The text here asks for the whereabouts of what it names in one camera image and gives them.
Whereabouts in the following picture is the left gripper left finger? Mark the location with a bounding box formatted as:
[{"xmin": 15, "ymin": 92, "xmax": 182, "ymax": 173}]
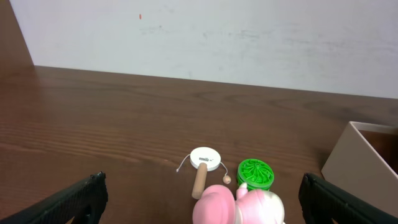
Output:
[{"xmin": 1, "ymin": 172, "xmax": 108, "ymax": 224}]

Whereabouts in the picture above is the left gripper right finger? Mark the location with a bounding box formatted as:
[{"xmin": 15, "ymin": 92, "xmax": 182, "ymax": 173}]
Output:
[{"xmin": 298, "ymin": 173, "xmax": 397, "ymax": 224}]

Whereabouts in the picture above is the green round plastic disc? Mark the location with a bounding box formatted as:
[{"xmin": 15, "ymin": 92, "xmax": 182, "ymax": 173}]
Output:
[{"xmin": 236, "ymin": 159, "xmax": 275, "ymax": 190}]

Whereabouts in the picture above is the pink white duck toy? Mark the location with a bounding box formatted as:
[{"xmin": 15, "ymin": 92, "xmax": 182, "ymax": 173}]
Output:
[{"xmin": 192, "ymin": 183, "xmax": 285, "ymax": 224}]

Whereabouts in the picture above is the white wooden rattle drum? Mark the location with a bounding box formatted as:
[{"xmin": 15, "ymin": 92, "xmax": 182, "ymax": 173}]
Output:
[{"xmin": 176, "ymin": 147, "xmax": 231, "ymax": 200}]

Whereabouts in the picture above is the white cardboard box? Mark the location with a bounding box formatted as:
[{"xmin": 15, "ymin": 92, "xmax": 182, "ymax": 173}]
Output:
[{"xmin": 321, "ymin": 121, "xmax": 397, "ymax": 217}]

